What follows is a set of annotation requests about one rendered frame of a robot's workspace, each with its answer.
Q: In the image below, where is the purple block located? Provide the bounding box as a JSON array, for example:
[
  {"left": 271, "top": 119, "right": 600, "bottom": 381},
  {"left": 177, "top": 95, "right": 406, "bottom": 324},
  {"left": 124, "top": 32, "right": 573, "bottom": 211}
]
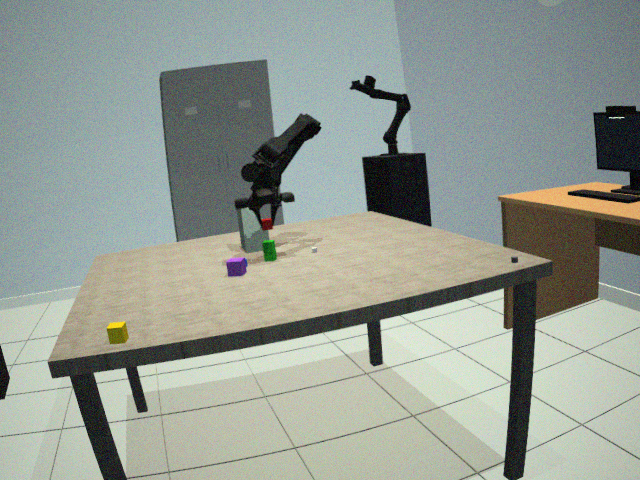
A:
[{"left": 226, "top": 258, "right": 247, "bottom": 277}]

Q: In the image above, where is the green block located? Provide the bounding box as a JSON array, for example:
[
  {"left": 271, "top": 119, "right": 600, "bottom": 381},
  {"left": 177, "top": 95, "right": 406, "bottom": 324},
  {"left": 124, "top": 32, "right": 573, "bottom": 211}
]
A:
[
  {"left": 262, "top": 240, "right": 275, "bottom": 252},
  {"left": 263, "top": 249, "right": 277, "bottom": 262}
]

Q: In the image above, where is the red block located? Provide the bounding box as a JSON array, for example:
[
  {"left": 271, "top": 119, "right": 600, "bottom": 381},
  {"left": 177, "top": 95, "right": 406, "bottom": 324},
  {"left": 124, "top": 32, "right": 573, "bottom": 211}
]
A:
[{"left": 261, "top": 218, "right": 273, "bottom": 231}]

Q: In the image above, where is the small yellow block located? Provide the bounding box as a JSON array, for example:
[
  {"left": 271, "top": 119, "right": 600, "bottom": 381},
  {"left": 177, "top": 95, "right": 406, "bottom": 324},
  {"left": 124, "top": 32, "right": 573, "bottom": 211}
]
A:
[{"left": 107, "top": 321, "right": 129, "bottom": 344}]

